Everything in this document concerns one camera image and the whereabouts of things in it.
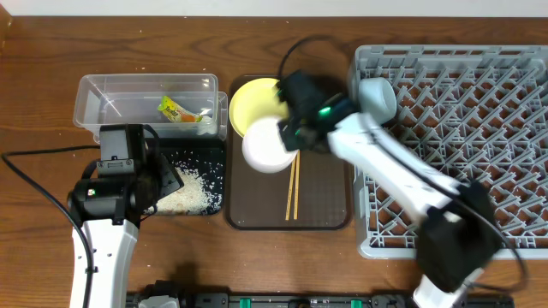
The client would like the grey dishwasher rack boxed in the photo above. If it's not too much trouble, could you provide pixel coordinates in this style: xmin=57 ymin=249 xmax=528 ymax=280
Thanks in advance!
xmin=348 ymin=45 xmax=547 ymax=260

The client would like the white tissue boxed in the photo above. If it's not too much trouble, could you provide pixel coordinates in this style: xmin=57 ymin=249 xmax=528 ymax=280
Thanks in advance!
xmin=197 ymin=115 xmax=217 ymax=135

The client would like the brown serving tray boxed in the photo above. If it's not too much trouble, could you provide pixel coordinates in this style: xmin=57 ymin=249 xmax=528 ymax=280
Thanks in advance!
xmin=223 ymin=74 xmax=354 ymax=231

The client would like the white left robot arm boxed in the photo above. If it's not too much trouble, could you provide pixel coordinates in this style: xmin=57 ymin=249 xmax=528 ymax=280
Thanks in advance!
xmin=68 ymin=154 xmax=183 ymax=307

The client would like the clear plastic waste bin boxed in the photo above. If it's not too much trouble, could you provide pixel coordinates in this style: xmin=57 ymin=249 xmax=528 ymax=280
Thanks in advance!
xmin=73 ymin=74 xmax=228 ymax=140

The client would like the black waste tray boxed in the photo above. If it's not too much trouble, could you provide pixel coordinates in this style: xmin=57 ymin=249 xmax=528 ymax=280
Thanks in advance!
xmin=160 ymin=139 xmax=226 ymax=210

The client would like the green snack wrapper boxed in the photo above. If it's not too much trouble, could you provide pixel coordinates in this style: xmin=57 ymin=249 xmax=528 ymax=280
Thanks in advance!
xmin=158 ymin=96 xmax=203 ymax=123

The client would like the yellow plate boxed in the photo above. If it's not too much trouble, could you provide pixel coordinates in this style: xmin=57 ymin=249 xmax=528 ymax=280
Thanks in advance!
xmin=229 ymin=78 xmax=289 ymax=137

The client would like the white rice bowl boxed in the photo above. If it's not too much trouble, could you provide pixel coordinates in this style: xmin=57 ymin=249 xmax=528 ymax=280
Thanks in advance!
xmin=241 ymin=115 xmax=297 ymax=174

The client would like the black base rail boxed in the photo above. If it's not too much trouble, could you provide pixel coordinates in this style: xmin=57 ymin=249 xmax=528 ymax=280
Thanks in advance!
xmin=126 ymin=280 xmax=515 ymax=308

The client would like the wooden chopstick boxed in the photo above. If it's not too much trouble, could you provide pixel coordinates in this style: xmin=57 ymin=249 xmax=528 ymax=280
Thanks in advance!
xmin=285 ymin=158 xmax=296 ymax=221
xmin=293 ymin=151 xmax=301 ymax=220

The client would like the spilled rice pile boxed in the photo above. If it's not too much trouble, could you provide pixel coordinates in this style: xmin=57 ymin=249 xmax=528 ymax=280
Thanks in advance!
xmin=157 ymin=167 xmax=223 ymax=216

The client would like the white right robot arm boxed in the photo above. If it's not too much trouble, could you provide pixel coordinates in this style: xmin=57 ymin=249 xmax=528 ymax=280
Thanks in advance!
xmin=276 ymin=71 xmax=503 ymax=307

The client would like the light blue bowl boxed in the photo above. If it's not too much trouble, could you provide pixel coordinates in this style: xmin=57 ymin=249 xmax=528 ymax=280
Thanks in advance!
xmin=358 ymin=78 xmax=397 ymax=124

